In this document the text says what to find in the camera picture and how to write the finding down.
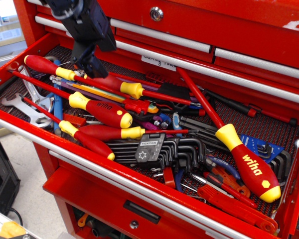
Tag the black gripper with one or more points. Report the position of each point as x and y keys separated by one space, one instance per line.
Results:
x=89 y=26

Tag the red yellow screwdriver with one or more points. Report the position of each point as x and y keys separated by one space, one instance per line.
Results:
x=107 y=133
x=43 y=65
x=136 y=90
x=91 y=143

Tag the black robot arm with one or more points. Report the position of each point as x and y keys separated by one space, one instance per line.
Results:
x=90 y=28

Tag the red holder colourful hex keys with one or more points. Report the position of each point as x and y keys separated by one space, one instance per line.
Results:
x=137 y=106

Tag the wiha screwdriver centre left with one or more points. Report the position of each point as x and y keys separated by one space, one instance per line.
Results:
x=108 y=113

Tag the silver adjustable wrench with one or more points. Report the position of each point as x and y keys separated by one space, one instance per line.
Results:
x=44 y=102

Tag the white paper label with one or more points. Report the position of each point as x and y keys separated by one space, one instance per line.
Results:
x=158 y=63

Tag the silver open-end wrench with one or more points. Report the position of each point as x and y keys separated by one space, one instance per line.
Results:
x=36 y=118

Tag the silver chest lock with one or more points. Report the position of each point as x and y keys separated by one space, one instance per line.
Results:
x=156 y=13

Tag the black plastic holder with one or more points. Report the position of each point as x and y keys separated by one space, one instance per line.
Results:
x=174 y=91

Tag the black Tekton torx key set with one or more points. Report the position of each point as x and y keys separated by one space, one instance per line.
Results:
x=158 y=151

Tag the red tool chest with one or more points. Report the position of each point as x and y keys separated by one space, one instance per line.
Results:
x=265 y=29

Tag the black red long screwdriver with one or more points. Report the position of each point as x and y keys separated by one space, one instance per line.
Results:
x=250 y=110

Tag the black equipment box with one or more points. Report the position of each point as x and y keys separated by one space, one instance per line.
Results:
x=9 y=182

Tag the small red black screwdriver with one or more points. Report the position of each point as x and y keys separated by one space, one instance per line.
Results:
x=215 y=181

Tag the open red drawer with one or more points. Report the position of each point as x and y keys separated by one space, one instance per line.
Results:
x=150 y=190

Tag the large wiha screwdriver right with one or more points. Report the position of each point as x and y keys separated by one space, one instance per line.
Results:
x=254 y=171

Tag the blue hex key holder set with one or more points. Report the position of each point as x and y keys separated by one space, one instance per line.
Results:
x=275 y=156

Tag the blue handled tool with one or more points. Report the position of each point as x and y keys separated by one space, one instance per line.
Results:
x=58 y=106

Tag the blue handled pliers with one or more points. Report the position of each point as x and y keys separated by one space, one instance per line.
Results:
x=185 y=162

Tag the orange handled pliers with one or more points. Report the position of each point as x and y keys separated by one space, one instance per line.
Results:
x=226 y=173

